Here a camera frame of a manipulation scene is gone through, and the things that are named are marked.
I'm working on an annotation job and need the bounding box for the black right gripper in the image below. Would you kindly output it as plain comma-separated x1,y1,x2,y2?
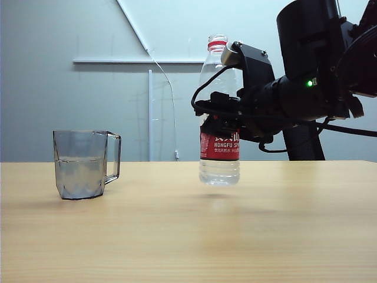
194,77,284,142

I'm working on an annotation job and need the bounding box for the Nongfu Spring water bottle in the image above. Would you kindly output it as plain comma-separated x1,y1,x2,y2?
199,34,242,186

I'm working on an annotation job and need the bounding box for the clear grey plastic mug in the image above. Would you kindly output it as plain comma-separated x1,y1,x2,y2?
52,129,122,202

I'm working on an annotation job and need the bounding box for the black mesh office chair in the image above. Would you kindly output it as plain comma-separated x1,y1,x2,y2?
282,122,326,162

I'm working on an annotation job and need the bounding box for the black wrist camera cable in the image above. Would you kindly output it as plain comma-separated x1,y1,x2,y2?
190,65,245,119

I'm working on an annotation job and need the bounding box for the white hanging cable with plug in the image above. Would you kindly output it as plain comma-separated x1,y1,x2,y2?
148,48,180,162

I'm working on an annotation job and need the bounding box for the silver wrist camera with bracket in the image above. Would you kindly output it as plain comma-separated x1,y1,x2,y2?
220,41,276,89

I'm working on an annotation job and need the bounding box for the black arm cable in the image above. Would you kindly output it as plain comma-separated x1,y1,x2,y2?
258,141,289,153
316,122,377,138

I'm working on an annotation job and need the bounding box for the white wall cable conduit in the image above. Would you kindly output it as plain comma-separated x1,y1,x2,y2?
72,60,207,65
148,70,154,162
116,0,151,53

